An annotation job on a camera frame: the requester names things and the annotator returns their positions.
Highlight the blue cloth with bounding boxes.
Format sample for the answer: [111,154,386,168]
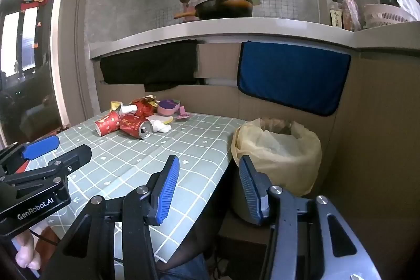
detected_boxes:
[237,41,351,117]

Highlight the black cloth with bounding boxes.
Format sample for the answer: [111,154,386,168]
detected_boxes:
[99,40,199,93]

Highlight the dark glass door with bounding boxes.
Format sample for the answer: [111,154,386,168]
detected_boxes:
[0,0,66,149]

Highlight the red plastic bag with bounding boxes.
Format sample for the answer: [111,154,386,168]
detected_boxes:
[130,96,160,118]

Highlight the purple plastic toy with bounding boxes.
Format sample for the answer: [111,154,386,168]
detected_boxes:
[157,98,181,117]

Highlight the white trash bin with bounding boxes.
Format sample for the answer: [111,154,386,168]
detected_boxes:
[228,155,316,225]

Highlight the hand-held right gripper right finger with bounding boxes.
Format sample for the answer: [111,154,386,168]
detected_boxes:
[238,155,383,280]

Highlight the pink plastic toy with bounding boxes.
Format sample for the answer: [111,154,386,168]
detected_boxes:
[174,105,191,120]

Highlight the person's blue jeans leg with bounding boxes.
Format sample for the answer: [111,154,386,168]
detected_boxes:
[157,252,211,280]

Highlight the person's left hand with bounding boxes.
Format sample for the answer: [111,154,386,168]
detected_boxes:
[15,228,41,270]

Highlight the white plastic bag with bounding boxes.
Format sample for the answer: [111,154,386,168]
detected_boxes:
[147,116,172,134]

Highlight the white kitchen counter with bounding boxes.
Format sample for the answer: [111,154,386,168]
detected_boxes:
[88,18,420,59]

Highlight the orange cap plastic bottle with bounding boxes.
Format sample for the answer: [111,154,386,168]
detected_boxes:
[341,0,361,31]

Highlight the black frying pan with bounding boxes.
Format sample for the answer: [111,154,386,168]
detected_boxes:
[174,0,254,21]

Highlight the brown crumpled paper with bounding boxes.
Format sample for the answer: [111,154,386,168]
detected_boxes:
[259,118,293,135]

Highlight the yellowish plastic bin liner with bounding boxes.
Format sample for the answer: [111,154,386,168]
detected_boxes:
[230,117,323,197]

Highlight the white plastic basket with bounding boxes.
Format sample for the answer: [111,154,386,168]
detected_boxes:
[363,4,420,28]

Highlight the red paper cup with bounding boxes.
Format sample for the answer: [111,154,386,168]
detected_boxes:
[94,111,123,137]

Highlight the dark sauce bottle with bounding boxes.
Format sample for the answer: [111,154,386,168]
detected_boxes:
[329,0,343,28]

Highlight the white paper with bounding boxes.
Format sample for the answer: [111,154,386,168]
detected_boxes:
[119,104,138,118]

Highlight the red drink can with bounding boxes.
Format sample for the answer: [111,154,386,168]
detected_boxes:
[120,116,154,139]

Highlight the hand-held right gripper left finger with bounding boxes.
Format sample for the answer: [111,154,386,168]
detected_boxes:
[41,154,181,280]

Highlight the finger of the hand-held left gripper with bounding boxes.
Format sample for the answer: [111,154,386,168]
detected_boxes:
[0,145,92,198]
[0,135,60,174]

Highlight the white hanging cloth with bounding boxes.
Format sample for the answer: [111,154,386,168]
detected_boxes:
[394,0,419,21]

